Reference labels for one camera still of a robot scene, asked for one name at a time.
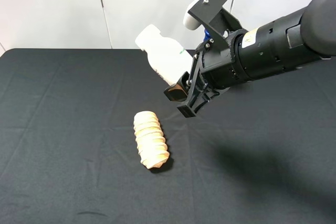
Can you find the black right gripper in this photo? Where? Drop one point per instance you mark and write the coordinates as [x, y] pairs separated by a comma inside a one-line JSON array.
[[220, 63]]

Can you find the white milk bottle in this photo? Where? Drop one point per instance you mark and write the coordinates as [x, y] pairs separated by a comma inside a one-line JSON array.
[[166, 56]]

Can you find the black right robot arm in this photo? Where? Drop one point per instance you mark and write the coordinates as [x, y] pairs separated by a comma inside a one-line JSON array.
[[281, 46]]

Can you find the blue capped yogurt bottle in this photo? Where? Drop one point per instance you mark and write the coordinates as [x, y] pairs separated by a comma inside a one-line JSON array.
[[207, 35]]

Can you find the stacked orange bread roll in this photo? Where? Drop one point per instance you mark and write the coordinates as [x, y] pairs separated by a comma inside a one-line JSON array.
[[151, 143]]

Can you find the black tablecloth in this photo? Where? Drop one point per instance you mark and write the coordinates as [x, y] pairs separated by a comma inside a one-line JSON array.
[[262, 152]]

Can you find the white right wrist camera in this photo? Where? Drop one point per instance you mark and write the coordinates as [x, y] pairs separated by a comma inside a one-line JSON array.
[[201, 11]]

